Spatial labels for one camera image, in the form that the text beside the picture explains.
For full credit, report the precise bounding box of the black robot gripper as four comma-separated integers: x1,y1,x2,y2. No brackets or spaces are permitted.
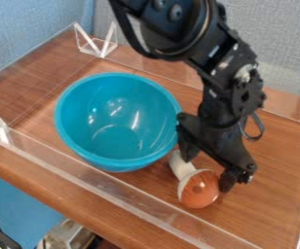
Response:
176,113,257,193

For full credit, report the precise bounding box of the brown and white toy mushroom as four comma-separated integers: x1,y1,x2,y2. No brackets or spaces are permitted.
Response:
170,150,220,209

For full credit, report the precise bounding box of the blue plastic bowl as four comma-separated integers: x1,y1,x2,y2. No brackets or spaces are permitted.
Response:
54,72,181,172

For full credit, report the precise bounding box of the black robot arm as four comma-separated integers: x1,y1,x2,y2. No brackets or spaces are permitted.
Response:
109,0,268,193

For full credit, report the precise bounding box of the white power strip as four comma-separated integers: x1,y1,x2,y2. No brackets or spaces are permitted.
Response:
35,219,96,249

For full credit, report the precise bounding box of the clear acrylic table barrier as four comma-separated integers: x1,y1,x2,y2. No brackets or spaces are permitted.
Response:
0,27,300,249

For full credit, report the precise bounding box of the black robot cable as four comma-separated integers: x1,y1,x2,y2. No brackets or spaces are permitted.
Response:
237,111,268,142

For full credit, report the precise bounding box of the clear acrylic corner bracket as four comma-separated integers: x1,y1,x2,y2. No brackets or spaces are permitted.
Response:
74,22,118,58

